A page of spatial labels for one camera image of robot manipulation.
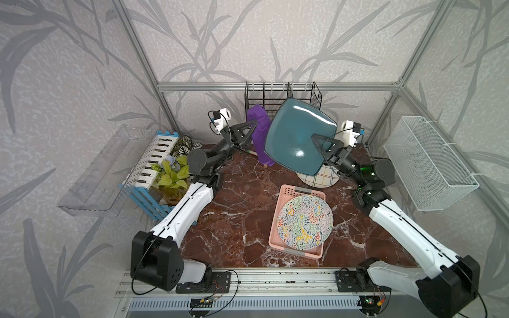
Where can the black wire basket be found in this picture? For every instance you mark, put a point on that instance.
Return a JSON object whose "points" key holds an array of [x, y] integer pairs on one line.
{"points": [[270, 96]]}

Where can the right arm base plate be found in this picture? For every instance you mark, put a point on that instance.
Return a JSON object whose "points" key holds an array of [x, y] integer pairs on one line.
{"points": [[351, 281]]}

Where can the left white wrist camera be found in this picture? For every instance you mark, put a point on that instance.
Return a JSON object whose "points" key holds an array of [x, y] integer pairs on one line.
{"points": [[219, 119]]}

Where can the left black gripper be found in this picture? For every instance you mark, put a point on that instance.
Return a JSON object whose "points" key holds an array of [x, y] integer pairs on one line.
{"points": [[230, 144]]}

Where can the colourful patterned round plate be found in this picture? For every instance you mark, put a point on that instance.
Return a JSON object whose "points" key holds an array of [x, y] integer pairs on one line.
{"points": [[305, 222]]}

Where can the teal square plate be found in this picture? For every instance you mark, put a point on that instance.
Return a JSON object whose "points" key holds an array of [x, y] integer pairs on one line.
{"points": [[289, 140]]}

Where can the purple cloth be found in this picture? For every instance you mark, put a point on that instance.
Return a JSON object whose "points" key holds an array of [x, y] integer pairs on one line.
{"points": [[259, 114]]}

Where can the striped leaf plant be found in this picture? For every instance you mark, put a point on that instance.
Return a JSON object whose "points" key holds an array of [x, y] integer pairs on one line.
{"points": [[184, 145]]}

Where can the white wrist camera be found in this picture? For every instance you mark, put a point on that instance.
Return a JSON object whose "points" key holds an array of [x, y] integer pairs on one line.
{"points": [[219, 119], [348, 133]]}

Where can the pink plastic tray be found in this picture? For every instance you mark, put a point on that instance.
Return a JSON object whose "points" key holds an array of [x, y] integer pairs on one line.
{"points": [[287, 193]]}

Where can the white mesh basket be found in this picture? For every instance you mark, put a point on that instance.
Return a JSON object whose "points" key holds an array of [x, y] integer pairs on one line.
{"points": [[432, 173]]}

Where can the green potted plant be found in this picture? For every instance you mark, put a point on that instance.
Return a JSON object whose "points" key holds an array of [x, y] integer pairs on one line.
{"points": [[172, 179]]}

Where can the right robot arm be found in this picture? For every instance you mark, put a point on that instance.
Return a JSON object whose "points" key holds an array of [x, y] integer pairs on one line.
{"points": [[444, 282]]}

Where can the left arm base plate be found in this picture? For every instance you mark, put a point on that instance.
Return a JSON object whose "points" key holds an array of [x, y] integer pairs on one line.
{"points": [[220, 281]]}

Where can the aluminium mounting rail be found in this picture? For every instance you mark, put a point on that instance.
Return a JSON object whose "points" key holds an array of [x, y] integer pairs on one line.
{"points": [[285, 282]]}

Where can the clear plastic shelf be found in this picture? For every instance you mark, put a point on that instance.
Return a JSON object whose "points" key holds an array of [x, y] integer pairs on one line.
{"points": [[104, 187]]}

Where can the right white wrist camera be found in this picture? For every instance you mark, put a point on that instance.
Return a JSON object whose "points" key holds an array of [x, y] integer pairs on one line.
{"points": [[348, 133]]}

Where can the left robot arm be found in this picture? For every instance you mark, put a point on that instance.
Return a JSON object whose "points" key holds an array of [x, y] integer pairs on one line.
{"points": [[155, 255]]}

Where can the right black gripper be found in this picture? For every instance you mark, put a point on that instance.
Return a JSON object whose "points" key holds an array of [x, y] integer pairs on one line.
{"points": [[342, 158]]}

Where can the white plaid round plate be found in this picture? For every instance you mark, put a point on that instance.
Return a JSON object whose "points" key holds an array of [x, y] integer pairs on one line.
{"points": [[325, 178]]}

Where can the white blue wooden crate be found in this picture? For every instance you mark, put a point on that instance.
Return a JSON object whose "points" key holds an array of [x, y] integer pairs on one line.
{"points": [[140, 178]]}

